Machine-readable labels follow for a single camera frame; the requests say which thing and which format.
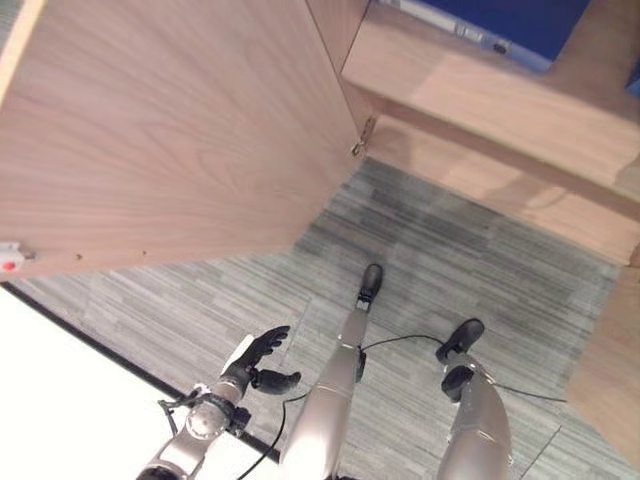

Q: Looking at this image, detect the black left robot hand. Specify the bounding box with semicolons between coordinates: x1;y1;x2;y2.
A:
220;325;302;396

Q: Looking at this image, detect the wooden cabinet door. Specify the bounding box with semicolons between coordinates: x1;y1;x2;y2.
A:
0;0;374;279
564;264;640;466

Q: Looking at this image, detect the wooden office cabinet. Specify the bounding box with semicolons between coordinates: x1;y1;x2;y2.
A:
305;0;640;267

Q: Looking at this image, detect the blue folder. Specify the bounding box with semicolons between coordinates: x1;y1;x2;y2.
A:
375;0;592;75

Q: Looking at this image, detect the silver left robot leg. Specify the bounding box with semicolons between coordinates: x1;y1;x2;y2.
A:
278;263;385;480

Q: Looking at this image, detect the silver robot leg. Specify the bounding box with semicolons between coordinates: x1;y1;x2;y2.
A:
278;263;385;480
434;318;515;480

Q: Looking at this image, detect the silver right robot leg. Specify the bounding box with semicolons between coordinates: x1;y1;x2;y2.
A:
434;318;515;480

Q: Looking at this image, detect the metal door hinge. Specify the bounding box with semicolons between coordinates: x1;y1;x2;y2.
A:
349;115;377;158

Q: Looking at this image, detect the white door latch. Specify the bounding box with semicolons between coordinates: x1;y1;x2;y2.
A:
0;241;37;274

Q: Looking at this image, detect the black cable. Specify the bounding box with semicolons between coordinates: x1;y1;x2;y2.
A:
225;334;569;480

